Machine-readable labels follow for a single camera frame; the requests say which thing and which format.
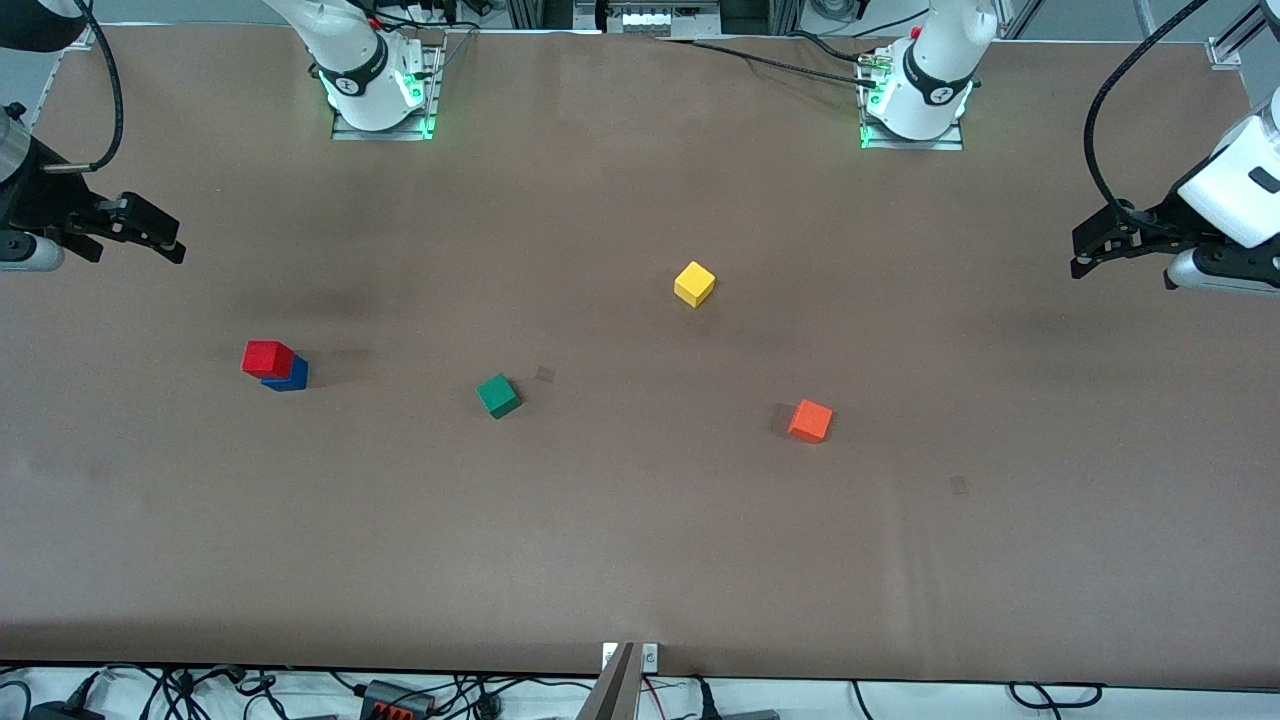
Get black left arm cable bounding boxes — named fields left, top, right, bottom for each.
left=1085, top=0, right=1211, bottom=226

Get looped black floor cable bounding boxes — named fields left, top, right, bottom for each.
left=1008, top=682, right=1105, bottom=711

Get thick black table cable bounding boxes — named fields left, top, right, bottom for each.
left=650, top=36, right=883, bottom=89

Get grey connector box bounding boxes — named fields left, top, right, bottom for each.
left=597, top=0, right=723, bottom=39

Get orange cube block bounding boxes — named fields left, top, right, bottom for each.
left=787, top=399, right=834, bottom=444

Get brown wooden slat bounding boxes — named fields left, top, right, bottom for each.
left=577, top=642, right=642, bottom=720

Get green cube block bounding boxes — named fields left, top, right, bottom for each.
left=476, top=373, right=522, bottom=419

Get thin black table cable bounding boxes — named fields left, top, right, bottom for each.
left=785, top=30, right=871, bottom=66

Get black box orange connectors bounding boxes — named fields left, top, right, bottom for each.
left=358, top=679, right=438, bottom=720

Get yellow cube block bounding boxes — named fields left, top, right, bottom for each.
left=673, top=261, right=717, bottom=308

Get red cube block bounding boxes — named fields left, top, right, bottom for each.
left=241, top=340, right=296, bottom=380

